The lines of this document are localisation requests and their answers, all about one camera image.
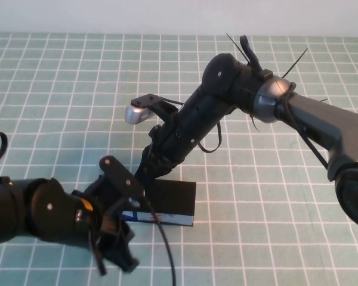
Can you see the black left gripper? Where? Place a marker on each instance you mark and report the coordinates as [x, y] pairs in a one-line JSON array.
[[104, 229]]

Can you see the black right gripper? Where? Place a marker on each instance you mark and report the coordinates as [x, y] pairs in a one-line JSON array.
[[179, 137]]

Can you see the black glasses case printed sides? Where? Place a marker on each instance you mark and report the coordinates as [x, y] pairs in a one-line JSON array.
[[176, 196]]

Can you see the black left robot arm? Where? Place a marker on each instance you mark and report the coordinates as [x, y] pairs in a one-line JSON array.
[[24, 208]]

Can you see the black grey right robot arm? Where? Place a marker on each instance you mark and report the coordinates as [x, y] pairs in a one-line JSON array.
[[316, 119]]

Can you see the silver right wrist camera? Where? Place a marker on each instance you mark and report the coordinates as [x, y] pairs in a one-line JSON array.
[[137, 114]]

